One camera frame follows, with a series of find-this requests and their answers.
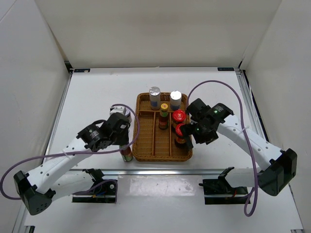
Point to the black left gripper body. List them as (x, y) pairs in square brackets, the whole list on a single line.
[(113, 140)]

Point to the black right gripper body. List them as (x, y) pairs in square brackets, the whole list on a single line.
[(201, 135)]

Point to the red-lid sauce jar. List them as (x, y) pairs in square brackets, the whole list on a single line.
[(179, 140), (178, 117)]

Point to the yellow-cap sauce bottle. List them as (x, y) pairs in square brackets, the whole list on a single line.
[(163, 117), (126, 153)]

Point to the grey-lid spice jar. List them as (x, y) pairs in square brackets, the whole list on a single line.
[(128, 115)]

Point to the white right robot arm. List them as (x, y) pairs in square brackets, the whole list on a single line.
[(275, 167)]

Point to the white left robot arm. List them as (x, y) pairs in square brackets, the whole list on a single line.
[(39, 187)]

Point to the brown wicker divided tray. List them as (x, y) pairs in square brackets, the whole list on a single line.
[(154, 144)]

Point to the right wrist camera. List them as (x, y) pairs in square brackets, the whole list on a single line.
[(197, 110)]

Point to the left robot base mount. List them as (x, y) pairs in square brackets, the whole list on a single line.
[(104, 194)]

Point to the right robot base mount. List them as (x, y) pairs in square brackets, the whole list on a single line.
[(218, 194)]

